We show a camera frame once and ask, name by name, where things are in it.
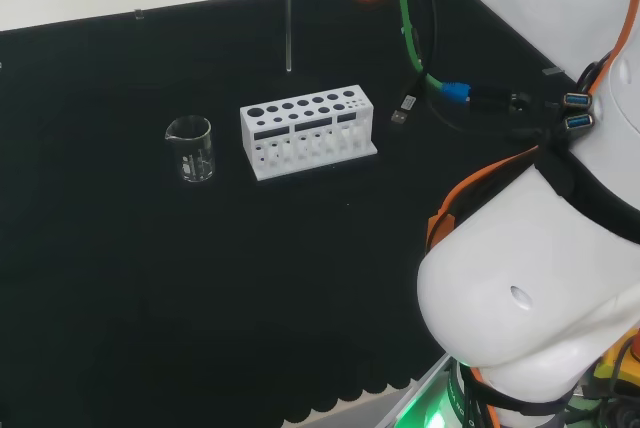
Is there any clear glass rod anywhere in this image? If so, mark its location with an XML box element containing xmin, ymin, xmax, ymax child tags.
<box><xmin>284</xmin><ymin>0</ymin><xmax>294</xmax><ymax>74</ymax></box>

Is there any black bench cloth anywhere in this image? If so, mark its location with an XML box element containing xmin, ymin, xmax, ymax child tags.
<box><xmin>0</xmin><ymin>0</ymin><xmax>581</xmax><ymax>428</ymax></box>

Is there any black cable with usb plug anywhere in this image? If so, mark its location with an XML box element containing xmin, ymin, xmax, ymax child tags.
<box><xmin>390</xmin><ymin>0</ymin><xmax>442</xmax><ymax>129</ymax></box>

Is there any clear glass beaker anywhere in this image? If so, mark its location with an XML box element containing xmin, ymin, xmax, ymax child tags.
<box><xmin>163</xmin><ymin>115</ymin><xmax>216</xmax><ymax>184</ymax></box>

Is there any yellow stop button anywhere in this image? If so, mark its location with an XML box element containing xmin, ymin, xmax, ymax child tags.
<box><xmin>593</xmin><ymin>326</ymin><xmax>640</xmax><ymax>402</ymax></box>

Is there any blue cable connector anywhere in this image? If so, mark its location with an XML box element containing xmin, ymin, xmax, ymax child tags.
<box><xmin>441</xmin><ymin>80</ymin><xmax>473</xmax><ymax>101</ymax></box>

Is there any white test tube rack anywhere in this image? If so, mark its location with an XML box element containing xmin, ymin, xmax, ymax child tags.
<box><xmin>239</xmin><ymin>83</ymin><xmax>379</xmax><ymax>183</ymax></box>

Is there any black cable adapter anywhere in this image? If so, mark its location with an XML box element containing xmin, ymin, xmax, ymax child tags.
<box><xmin>469</xmin><ymin>85</ymin><xmax>532</xmax><ymax>112</ymax></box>

